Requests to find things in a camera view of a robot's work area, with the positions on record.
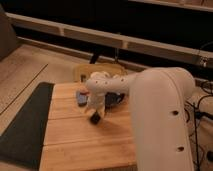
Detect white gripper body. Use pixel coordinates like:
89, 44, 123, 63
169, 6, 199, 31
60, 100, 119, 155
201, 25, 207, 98
85, 93, 105, 117

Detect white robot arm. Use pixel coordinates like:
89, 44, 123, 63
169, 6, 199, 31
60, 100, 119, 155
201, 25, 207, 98
85, 67, 195, 171

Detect black frying pan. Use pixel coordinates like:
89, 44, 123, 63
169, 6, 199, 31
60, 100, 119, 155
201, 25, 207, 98
89, 92, 126, 126

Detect dark floor mat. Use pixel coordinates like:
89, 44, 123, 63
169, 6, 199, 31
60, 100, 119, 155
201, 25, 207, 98
0, 82, 54, 170

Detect black floor cables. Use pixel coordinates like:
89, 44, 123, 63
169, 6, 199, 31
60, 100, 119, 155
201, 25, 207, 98
184, 79, 213, 171

